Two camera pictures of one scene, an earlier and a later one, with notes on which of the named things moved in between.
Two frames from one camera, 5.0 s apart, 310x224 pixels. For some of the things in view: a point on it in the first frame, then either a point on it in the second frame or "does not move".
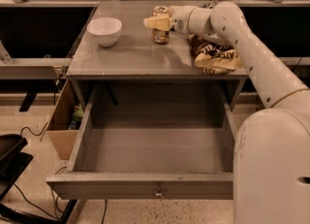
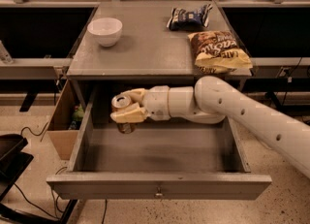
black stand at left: [13, 162] does not move
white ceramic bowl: [106, 30] does not move
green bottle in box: [77, 113] does not move
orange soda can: [161, 36] → [120, 102]
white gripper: [179, 18] → [157, 103]
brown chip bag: [213, 58] does not move
